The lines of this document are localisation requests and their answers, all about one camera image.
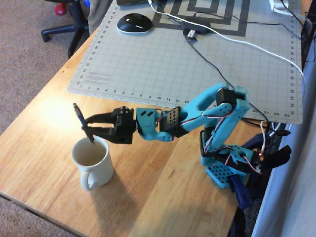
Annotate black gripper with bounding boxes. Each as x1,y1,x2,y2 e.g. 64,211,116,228
84,106,138,145

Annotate dark blue pen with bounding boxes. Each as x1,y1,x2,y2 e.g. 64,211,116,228
73,103,96,144

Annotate white ceramic mug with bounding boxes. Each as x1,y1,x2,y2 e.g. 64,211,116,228
71,135,115,192

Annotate grey gridded cutting mat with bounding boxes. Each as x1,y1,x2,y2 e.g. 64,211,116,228
67,0,304,125

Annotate black office chair base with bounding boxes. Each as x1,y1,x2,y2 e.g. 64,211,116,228
40,0,90,59

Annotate black and silver computer mouse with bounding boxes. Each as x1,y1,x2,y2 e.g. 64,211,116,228
116,13,154,34

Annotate khaki trouser leg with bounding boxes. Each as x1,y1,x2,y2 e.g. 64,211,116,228
87,0,113,36

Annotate red dumbbell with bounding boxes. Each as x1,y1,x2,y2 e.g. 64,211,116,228
54,2,66,16

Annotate black usb hub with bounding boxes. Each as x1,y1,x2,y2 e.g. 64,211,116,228
181,20,212,35

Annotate dark blue table clamp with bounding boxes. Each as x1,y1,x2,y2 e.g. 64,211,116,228
228,175,253,210

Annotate white box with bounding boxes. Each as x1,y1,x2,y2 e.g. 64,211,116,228
269,0,298,15

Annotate thin black cable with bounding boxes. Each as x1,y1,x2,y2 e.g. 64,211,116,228
183,31,270,129

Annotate long white cable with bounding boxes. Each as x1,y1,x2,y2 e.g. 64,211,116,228
147,0,307,152

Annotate black clamp handle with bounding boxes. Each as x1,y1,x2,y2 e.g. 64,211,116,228
268,145,292,171

